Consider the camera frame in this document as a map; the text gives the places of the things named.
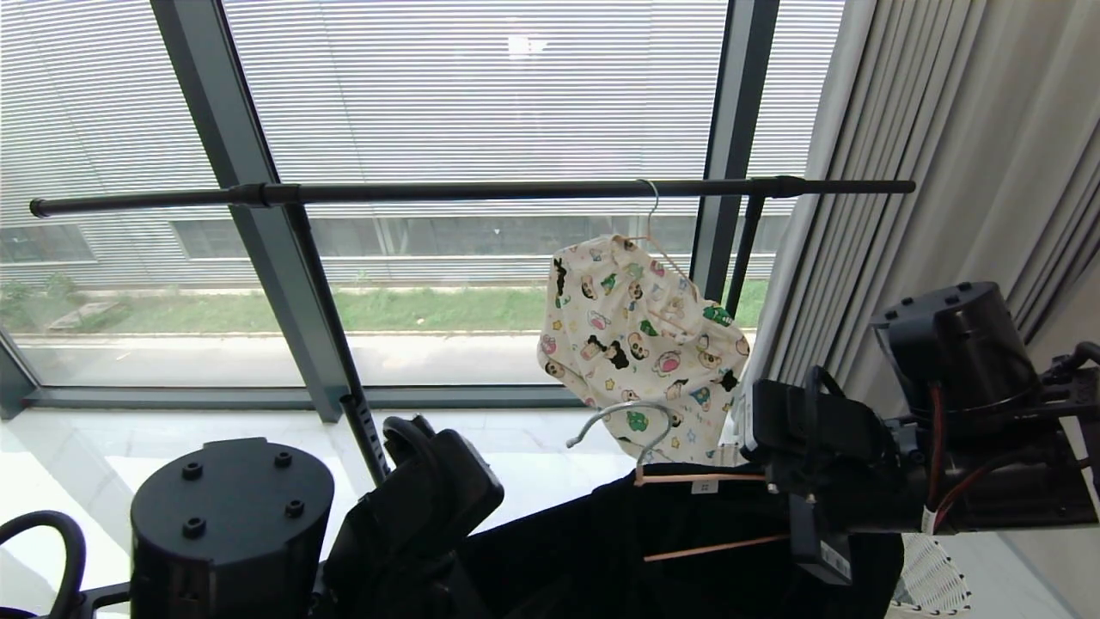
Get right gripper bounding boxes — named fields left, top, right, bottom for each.
left=786, top=443, right=1100, bottom=587

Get pink clothes hanger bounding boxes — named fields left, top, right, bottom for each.
left=565, top=400, right=790, bottom=564
left=634, top=178, right=704, bottom=303

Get black garment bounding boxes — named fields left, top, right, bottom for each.
left=455, top=463, right=905, bottom=619

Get cream printed shorts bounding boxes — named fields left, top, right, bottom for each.
left=537, top=234, right=751, bottom=465

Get white laundry basket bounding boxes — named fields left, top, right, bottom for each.
left=888, top=533, right=974, bottom=619

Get black clothes rack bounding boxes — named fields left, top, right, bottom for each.
left=30, top=176, right=916, bottom=487

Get beige curtain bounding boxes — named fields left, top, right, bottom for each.
left=730, top=0, right=1100, bottom=431

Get window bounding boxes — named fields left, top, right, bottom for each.
left=0, top=0, right=847, bottom=422

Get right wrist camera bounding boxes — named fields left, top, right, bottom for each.
left=741, top=365, right=896, bottom=493

